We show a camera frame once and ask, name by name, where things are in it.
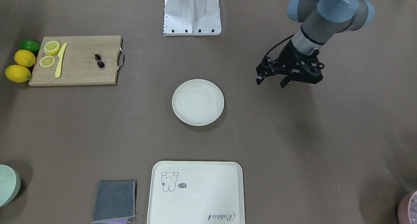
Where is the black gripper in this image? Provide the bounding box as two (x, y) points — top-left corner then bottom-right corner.
(256, 41), (324, 88)

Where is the cream round plate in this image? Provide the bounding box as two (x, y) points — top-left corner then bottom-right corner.
(172, 79), (225, 126)

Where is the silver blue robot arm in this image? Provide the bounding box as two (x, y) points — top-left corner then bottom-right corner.
(256, 0), (375, 88)

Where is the cream rectangular tray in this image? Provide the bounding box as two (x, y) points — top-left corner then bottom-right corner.
(147, 161), (246, 224)

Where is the pink bowl with ice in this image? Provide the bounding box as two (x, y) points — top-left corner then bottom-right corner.
(397, 191), (417, 224)

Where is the bamboo cutting board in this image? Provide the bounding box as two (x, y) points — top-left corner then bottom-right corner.
(29, 35), (124, 87)

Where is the grey folded cloth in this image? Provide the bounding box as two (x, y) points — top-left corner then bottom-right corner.
(92, 180), (137, 224)

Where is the yellow plastic knife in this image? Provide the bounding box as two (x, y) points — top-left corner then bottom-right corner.
(54, 43), (67, 78)

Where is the lemon slice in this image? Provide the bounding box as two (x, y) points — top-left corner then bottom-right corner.
(39, 55), (56, 68)
(44, 41), (61, 56)

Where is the yellow lemon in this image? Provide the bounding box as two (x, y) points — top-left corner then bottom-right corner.
(14, 49), (36, 67)
(5, 65), (31, 83)

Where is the green lime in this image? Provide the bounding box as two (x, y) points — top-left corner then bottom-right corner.
(20, 40), (40, 53)

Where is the mint green bowl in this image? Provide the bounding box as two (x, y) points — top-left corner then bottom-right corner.
(0, 165), (21, 207)

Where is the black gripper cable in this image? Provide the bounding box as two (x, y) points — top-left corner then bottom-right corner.
(262, 34), (295, 71)

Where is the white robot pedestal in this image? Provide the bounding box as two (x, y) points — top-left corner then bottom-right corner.
(163, 0), (222, 36)

